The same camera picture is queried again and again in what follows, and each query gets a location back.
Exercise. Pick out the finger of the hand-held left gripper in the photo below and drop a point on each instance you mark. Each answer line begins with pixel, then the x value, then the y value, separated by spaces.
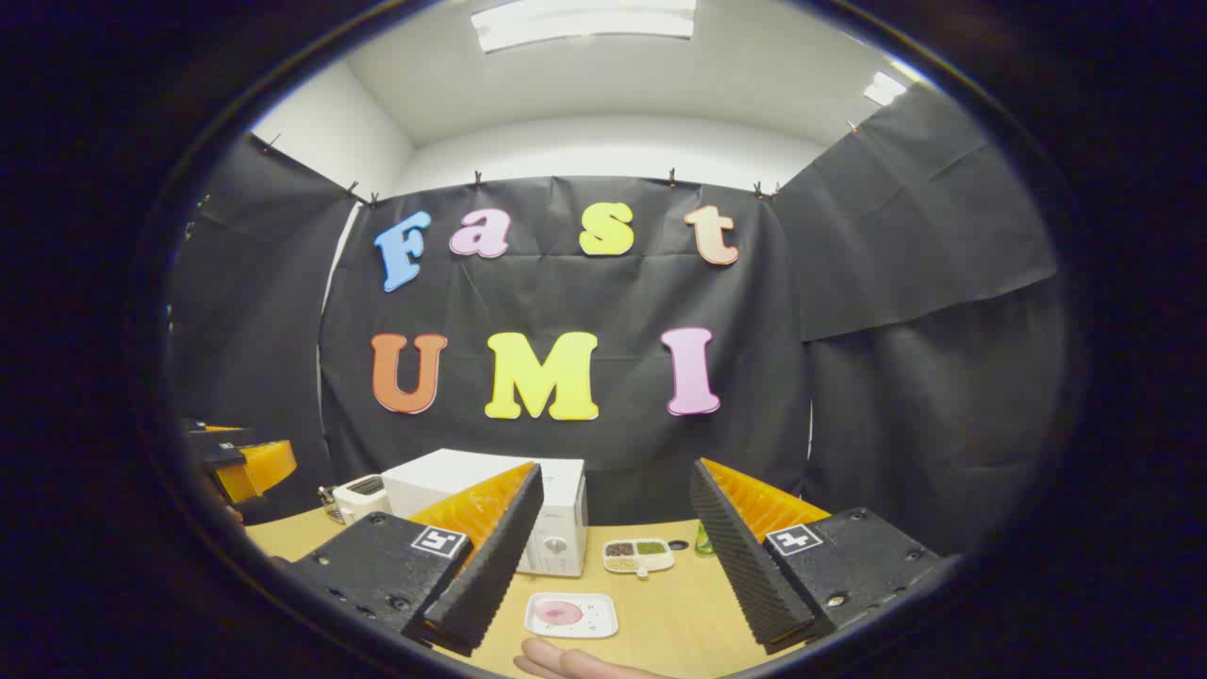
pixel 259 469
pixel 217 434

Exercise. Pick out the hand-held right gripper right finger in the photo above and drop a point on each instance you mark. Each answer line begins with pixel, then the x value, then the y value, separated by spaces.
pixel 745 556

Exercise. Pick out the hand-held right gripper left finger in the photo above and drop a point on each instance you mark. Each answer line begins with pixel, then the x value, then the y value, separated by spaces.
pixel 490 556

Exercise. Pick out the white microwave oven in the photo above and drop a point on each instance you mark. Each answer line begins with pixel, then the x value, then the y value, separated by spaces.
pixel 566 509

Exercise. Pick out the pink ham slice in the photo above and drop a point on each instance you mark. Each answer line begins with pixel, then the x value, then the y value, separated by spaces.
pixel 560 613

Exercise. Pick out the white square plate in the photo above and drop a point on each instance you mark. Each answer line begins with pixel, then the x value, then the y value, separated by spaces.
pixel 594 618

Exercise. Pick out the green label drink bottle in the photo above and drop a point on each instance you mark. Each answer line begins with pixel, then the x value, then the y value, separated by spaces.
pixel 702 539

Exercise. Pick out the white toaster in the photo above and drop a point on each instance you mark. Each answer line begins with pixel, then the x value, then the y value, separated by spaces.
pixel 361 497

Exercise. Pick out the white divided dish with beans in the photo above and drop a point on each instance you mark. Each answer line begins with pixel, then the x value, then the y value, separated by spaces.
pixel 638 554

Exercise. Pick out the small ceiling light panel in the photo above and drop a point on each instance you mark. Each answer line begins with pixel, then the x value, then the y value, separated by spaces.
pixel 884 89

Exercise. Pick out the long ceiling light panel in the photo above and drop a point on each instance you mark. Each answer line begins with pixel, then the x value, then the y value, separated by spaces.
pixel 585 24

